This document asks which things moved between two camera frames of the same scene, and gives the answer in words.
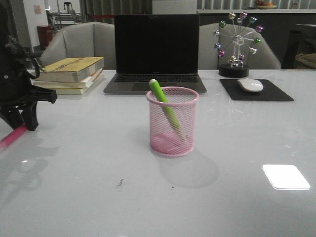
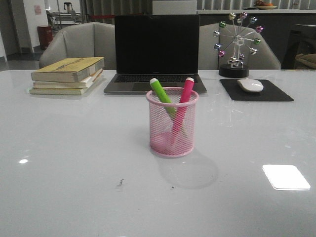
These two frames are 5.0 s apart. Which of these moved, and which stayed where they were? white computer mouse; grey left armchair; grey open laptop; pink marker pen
Moved: pink marker pen
Stayed: grey open laptop; grey left armchair; white computer mouse
